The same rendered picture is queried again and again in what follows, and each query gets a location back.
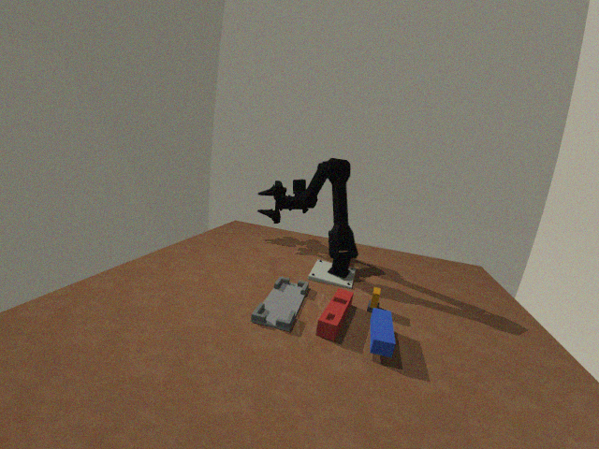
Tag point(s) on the yellow rectangular block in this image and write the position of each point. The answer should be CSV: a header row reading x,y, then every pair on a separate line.
x,y
375,297

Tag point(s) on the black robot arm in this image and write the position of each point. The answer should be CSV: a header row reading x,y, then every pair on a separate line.
x,y
341,236

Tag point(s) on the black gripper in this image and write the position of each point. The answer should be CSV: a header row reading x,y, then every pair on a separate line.
x,y
285,202

